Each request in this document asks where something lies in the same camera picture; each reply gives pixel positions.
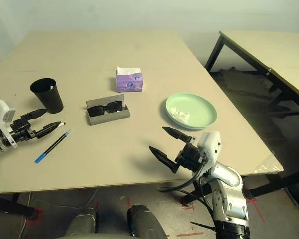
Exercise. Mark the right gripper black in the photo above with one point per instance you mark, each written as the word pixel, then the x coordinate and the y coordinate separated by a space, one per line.
pixel 192 156

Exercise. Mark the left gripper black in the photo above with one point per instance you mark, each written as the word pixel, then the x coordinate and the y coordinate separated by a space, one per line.
pixel 22 130

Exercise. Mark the white marker black cap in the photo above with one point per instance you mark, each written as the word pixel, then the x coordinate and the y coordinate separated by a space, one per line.
pixel 62 123

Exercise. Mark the blue and black pen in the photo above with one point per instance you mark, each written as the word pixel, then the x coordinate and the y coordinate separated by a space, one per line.
pixel 52 147

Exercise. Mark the white tissue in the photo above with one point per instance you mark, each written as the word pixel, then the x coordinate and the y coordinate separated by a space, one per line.
pixel 180 115

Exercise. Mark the green plate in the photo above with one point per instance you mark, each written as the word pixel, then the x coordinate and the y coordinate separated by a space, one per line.
pixel 201 107

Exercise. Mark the black sunglasses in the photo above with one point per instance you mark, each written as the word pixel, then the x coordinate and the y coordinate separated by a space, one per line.
pixel 97 110

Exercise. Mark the grey glasses case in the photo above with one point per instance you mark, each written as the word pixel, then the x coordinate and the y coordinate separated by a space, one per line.
pixel 109 118

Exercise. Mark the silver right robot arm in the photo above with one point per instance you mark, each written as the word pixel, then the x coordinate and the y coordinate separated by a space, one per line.
pixel 229 196

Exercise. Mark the black plastic cup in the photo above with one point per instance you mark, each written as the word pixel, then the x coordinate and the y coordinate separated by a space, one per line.
pixel 49 102

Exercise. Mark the blue plate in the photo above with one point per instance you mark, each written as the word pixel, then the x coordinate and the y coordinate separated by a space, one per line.
pixel 189 128

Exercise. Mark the red floor tape mark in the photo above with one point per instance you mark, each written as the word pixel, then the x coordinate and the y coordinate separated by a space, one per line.
pixel 188 207
pixel 97 205
pixel 40 211
pixel 128 201

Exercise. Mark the purple tissue box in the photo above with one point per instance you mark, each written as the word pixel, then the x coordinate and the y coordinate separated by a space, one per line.
pixel 128 84

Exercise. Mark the grey robot right leg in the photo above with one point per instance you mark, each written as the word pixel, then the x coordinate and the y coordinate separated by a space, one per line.
pixel 144 221

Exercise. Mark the black metal table leg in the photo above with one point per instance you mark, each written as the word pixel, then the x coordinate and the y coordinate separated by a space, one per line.
pixel 12 206
pixel 271 183

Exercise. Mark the grey robot torso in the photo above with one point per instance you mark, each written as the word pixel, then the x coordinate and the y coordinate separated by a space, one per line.
pixel 94 236

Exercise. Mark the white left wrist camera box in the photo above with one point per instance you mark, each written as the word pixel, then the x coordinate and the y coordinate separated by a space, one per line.
pixel 0 107

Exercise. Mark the beige side table black frame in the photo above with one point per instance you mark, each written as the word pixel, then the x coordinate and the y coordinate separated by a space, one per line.
pixel 276 49

